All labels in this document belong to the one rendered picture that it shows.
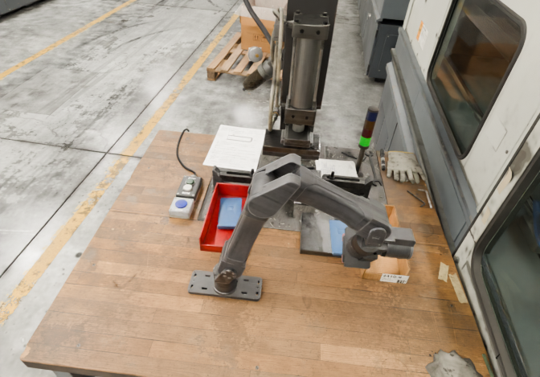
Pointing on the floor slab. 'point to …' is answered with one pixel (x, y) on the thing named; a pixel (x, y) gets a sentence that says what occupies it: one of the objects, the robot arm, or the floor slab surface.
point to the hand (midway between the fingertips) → (349, 252)
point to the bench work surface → (362, 292)
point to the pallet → (225, 61)
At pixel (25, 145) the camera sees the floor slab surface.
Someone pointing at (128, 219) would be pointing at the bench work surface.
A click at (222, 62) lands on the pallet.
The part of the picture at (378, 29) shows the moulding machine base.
